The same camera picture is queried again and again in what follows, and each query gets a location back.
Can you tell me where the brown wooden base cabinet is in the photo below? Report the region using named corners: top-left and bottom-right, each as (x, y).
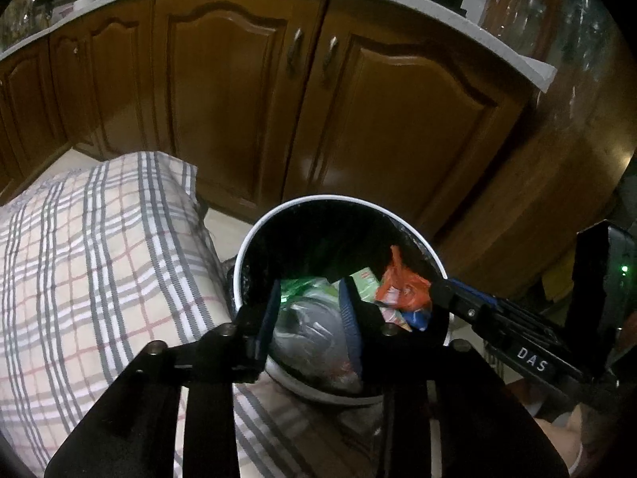
top-left (0, 0), bottom-right (637, 300)

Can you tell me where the clear plastic bag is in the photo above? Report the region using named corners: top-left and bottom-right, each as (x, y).
top-left (271, 279), bottom-right (364, 394)

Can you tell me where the metal cabinet door handle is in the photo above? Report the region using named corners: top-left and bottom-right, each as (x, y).
top-left (286, 27), bottom-right (304, 78)
top-left (321, 35), bottom-right (339, 85)

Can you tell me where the yellow cloth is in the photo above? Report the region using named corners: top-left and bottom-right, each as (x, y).
top-left (542, 254), bottom-right (578, 300)

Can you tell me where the light green carton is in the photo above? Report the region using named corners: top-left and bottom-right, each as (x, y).
top-left (343, 268), bottom-right (386, 307)

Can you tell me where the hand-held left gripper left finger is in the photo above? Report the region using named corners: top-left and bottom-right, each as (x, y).
top-left (44, 279), bottom-right (282, 478)

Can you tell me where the black bin liner bag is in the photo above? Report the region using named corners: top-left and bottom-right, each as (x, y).
top-left (226, 198), bottom-right (446, 394)

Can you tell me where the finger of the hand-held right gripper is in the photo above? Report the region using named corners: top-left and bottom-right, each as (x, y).
top-left (450, 280), bottom-right (573, 359)
top-left (430, 281), bottom-right (583, 384)

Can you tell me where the clear plastic water jug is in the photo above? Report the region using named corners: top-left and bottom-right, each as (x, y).
top-left (550, 0), bottom-right (628, 78)

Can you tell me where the group of glass jars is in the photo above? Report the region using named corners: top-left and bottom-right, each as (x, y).
top-left (0, 0), bottom-right (51, 48)

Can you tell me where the person's right hand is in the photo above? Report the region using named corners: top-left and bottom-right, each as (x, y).
top-left (536, 405), bottom-right (584, 475)

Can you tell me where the blue wrapper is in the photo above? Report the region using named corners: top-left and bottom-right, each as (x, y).
top-left (398, 306), bottom-right (431, 332)

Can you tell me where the dark green wrapper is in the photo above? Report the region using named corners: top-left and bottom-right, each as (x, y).
top-left (279, 276), bottom-right (329, 304)

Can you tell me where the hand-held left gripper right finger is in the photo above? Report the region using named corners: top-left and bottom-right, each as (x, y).
top-left (338, 275), bottom-right (571, 478)

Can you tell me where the orange red snack wrapper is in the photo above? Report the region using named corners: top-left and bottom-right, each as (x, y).
top-left (374, 245), bottom-right (433, 312)

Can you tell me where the white round trash bin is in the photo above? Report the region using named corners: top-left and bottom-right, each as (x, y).
top-left (233, 194), bottom-right (451, 406)

